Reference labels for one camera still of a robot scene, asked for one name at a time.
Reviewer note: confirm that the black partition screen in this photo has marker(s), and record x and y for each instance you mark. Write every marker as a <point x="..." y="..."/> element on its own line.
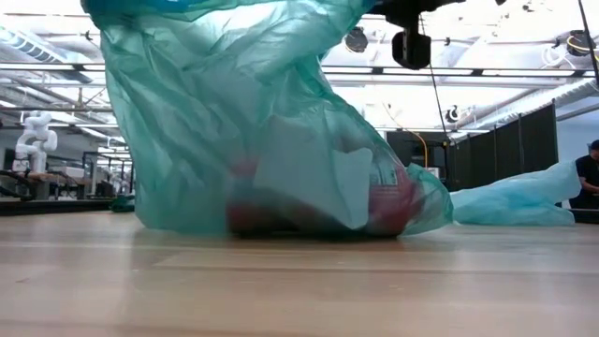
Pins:
<point x="515" y="150"/>

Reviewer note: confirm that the small crumpled teal bag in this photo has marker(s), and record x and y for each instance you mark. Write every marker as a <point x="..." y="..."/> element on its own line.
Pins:
<point x="122" y="204"/>

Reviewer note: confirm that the light blue folded bag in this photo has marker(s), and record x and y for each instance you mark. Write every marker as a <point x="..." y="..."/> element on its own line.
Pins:
<point x="515" y="203"/>

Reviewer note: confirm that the distant wooden workbench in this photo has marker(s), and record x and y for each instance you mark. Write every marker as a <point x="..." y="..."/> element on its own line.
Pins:
<point x="47" y="178"/>

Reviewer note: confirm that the silver ventilation duct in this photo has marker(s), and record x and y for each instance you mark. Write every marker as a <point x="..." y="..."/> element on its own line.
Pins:
<point x="33" y="49"/>
<point x="552" y="96"/>

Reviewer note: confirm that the ceiling light rail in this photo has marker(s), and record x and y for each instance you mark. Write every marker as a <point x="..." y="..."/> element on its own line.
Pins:
<point x="47" y="67"/>

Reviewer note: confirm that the red protein shake bottle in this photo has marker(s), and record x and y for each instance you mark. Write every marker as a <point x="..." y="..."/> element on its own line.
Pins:
<point x="393" y="201"/>

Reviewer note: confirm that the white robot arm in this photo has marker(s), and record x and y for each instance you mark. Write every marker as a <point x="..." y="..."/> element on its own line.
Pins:
<point x="35" y="140"/>

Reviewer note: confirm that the person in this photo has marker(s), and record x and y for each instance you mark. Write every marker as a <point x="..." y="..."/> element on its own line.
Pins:
<point x="587" y="178"/>

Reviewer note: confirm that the teal plastic trash bag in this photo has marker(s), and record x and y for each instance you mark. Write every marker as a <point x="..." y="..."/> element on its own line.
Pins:
<point x="187" y="117"/>

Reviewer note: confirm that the distant black shelving frame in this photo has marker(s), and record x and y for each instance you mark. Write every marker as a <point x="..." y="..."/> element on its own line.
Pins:
<point x="132" y="173"/>

